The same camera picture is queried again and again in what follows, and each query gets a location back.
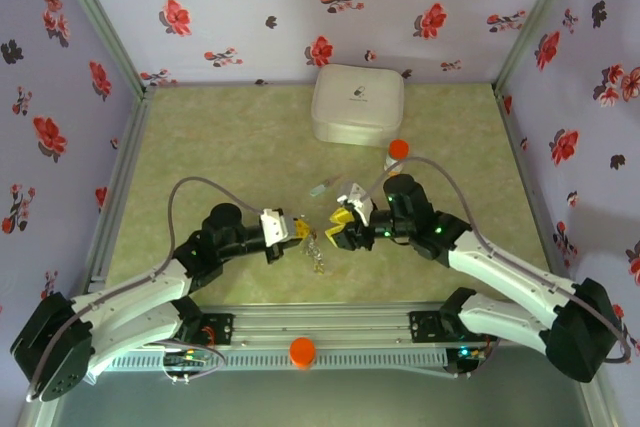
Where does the grey left base cable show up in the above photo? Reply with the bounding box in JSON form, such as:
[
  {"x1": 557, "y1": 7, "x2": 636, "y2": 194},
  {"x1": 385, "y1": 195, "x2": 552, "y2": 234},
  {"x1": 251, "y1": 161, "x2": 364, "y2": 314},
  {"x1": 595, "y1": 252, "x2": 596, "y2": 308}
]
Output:
[{"x1": 160, "y1": 335, "x2": 229, "y2": 384}]

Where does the white slotted cable duct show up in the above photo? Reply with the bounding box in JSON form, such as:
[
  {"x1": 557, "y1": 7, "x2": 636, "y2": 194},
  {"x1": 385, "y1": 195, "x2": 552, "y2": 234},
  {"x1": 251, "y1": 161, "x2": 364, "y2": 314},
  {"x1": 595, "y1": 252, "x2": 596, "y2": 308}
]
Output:
[{"x1": 107, "y1": 349, "x2": 449, "y2": 369}]

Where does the orange round cap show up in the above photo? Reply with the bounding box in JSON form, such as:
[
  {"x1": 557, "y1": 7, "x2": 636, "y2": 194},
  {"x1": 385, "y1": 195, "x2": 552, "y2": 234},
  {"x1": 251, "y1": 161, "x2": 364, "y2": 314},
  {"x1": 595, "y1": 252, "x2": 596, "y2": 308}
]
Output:
[{"x1": 288, "y1": 336, "x2": 317, "y2": 372}]

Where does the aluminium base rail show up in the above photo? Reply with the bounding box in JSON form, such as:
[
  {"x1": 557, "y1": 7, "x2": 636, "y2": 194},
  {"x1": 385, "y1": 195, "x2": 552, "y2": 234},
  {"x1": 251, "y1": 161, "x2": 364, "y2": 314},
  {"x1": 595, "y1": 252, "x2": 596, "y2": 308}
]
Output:
[{"x1": 197, "y1": 299, "x2": 596, "y2": 348}]

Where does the metal key ring holder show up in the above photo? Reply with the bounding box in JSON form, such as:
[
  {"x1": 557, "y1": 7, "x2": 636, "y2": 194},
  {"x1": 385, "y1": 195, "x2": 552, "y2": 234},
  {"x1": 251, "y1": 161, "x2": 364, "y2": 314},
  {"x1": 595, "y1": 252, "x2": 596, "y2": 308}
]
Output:
[{"x1": 298, "y1": 229, "x2": 327, "y2": 276}]

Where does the orange-lid pill bottle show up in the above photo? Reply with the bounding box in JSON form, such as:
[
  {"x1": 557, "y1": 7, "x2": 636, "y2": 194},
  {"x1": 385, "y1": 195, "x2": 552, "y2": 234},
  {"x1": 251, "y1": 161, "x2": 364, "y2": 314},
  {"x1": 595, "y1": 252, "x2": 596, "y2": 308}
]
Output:
[{"x1": 384, "y1": 138, "x2": 411, "y2": 174}]

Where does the aluminium side rail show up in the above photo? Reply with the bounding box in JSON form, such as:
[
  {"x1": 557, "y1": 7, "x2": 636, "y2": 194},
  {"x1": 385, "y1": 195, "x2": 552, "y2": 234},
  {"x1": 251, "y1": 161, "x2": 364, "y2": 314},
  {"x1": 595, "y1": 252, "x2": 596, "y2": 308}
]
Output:
[
  {"x1": 492, "y1": 84, "x2": 586, "y2": 308},
  {"x1": 84, "y1": 86, "x2": 156, "y2": 288}
]

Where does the white square lidded container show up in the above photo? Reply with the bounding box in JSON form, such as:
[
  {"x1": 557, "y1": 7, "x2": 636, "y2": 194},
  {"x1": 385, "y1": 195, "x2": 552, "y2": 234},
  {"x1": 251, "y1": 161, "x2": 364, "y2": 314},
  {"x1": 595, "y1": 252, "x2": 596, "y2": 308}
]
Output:
[{"x1": 310, "y1": 63, "x2": 406, "y2": 147}]

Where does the aluminium frame post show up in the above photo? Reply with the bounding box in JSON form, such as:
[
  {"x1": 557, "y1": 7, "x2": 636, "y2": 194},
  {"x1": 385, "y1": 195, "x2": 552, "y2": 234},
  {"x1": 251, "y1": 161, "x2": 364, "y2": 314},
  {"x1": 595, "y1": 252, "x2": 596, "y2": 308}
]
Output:
[
  {"x1": 494, "y1": 0, "x2": 584, "y2": 91},
  {"x1": 47, "y1": 0, "x2": 151, "y2": 98}
]

